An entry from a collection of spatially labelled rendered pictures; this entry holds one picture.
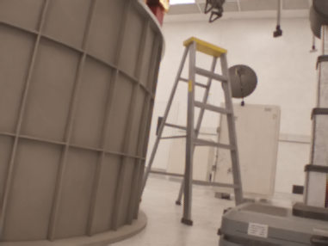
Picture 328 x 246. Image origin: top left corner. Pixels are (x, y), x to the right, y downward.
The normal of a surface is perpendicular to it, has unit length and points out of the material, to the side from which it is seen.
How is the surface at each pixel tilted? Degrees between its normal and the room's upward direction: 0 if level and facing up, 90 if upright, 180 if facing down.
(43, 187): 90
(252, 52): 90
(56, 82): 90
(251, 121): 90
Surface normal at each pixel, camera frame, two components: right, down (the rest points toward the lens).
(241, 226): -0.40, -0.18
